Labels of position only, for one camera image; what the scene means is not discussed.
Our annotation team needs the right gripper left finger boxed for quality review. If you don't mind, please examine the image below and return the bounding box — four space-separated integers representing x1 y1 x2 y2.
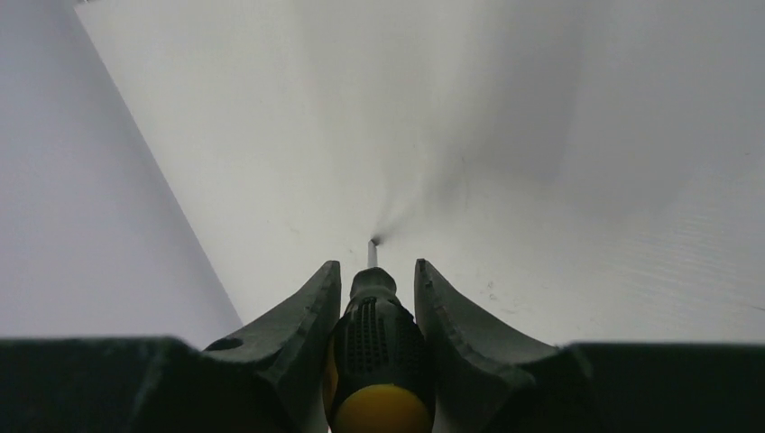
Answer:
1 261 341 432

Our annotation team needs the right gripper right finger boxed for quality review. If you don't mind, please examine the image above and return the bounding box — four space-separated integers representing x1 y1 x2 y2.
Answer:
414 259 764 432

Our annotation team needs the yellow black screwdriver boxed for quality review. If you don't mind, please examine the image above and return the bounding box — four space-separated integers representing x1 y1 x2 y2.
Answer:
322 235 436 433

